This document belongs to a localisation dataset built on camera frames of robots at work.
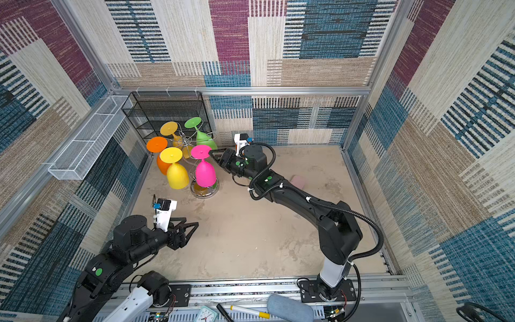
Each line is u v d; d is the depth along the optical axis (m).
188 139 0.81
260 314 0.70
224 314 0.69
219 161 0.66
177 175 0.77
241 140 0.70
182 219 0.69
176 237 0.58
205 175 0.83
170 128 0.83
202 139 0.88
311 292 0.74
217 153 0.70
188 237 0.62
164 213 0.58
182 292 0.74
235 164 0.66
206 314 0.68
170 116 1.08
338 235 0.45
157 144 0.77
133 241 0.49
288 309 0.68
